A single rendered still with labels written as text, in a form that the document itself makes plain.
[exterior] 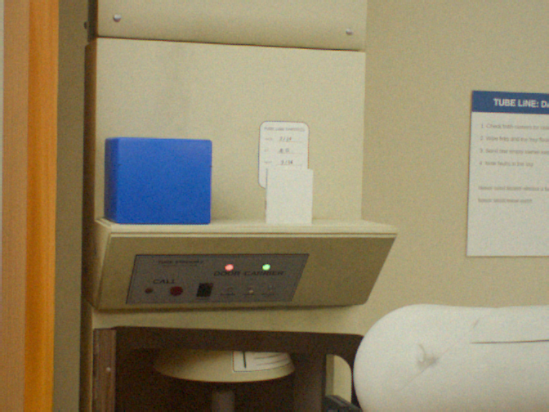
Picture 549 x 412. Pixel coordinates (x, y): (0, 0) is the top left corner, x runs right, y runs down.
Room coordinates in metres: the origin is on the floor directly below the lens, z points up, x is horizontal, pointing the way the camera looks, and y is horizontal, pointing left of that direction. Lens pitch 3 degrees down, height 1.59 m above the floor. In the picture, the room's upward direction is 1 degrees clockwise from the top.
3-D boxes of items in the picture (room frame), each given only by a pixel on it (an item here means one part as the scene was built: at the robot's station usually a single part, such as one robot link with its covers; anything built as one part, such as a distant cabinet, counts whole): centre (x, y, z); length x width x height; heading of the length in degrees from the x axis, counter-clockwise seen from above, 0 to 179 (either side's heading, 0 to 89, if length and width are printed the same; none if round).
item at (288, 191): (1.25, -0.01, 1.54); 0.05 x 0.05 x 0.06; 2
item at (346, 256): (1.23, 0.03, 1.46); 0.32 x 0.11 x 0.10; 107
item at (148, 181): (1.20, 0.13, 1.56); 0.10 x 0.10 x 0.09; 17
